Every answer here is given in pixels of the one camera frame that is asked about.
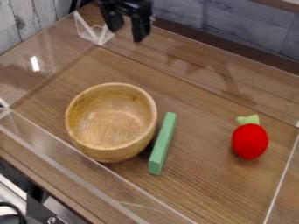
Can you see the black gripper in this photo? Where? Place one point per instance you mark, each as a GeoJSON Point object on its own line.
{"type": "Point", "coordinates": [141, 20]}

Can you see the wooden bowl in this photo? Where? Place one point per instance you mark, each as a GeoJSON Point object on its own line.
{"type": "Point", "coordinates": [112, 120]}

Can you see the green rectangular block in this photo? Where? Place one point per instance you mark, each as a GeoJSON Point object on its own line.
{"type": "Point", "coordinates": [162, 144]}

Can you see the red plush fruit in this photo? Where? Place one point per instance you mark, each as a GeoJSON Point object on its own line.
{"type": "Point", "coordinates": [250, 137]}

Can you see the clear acrylic tray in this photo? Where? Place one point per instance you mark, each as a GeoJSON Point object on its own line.
{"type": "Point", "coordinates": [208, 186]}

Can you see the black metal table bracket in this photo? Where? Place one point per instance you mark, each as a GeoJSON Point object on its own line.
{"type": "Point", "coordinates": [37, 210]}

